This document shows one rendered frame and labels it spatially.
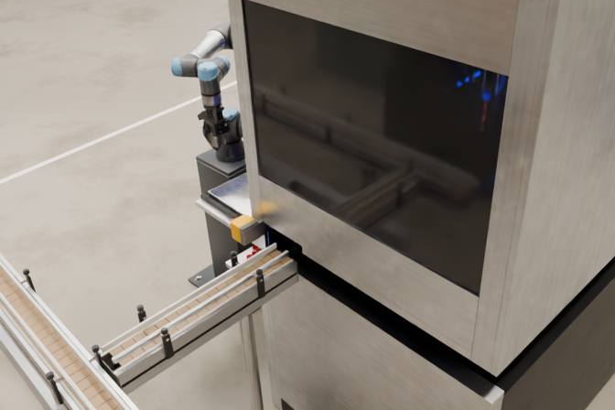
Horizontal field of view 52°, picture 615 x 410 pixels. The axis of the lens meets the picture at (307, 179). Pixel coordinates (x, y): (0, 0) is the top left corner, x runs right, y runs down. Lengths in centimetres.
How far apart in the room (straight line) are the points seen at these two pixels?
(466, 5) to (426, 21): 11
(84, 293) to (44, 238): 65
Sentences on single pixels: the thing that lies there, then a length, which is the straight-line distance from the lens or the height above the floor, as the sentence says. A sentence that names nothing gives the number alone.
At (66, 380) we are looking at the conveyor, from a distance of 193.
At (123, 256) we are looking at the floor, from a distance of 390.
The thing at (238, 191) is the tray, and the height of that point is 88.
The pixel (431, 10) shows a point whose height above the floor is 189.
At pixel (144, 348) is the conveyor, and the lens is 199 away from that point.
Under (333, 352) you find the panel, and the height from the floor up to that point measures 62.
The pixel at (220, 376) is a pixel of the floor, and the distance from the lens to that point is 310.
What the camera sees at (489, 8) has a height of 192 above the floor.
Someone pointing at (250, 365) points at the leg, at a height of 56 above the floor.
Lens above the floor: 232
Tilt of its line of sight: 32 degrees down
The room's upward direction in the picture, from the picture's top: 3 degrees counter-clockwise
